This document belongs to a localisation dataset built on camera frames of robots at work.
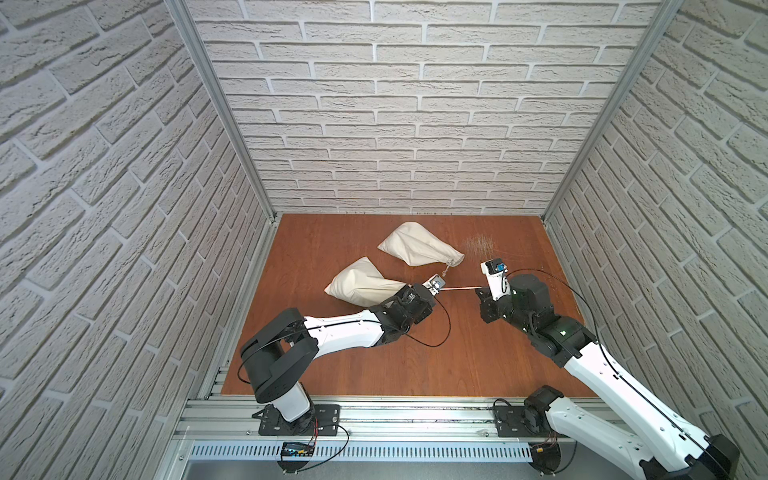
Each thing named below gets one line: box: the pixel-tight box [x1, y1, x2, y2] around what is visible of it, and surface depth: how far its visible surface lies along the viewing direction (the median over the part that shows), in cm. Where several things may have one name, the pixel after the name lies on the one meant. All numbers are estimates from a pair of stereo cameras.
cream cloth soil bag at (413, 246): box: [377, 222, 465, 277], surface depth 105 cm
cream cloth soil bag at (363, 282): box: [324, 256, 412, 307], surface depth 94 cm
